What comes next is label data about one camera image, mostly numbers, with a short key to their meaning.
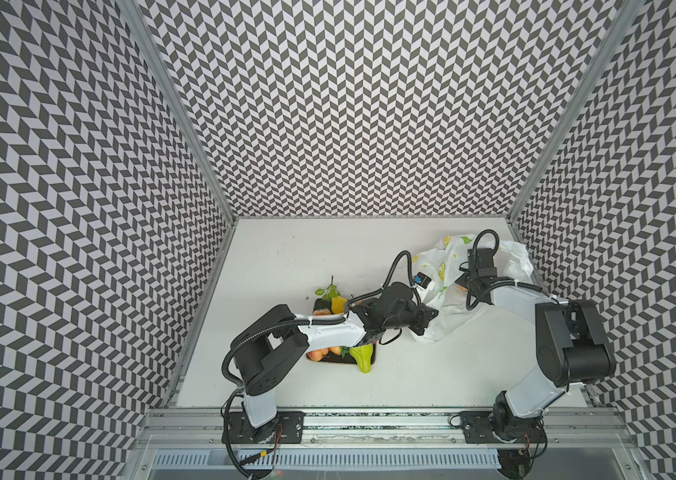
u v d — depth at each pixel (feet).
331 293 3.03
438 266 2.83
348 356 2.66
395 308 2.08
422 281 2.36
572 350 1.52
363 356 2.62
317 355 2.64
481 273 2.44
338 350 2.65
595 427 2.48
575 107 2.72
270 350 1.56
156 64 2.60
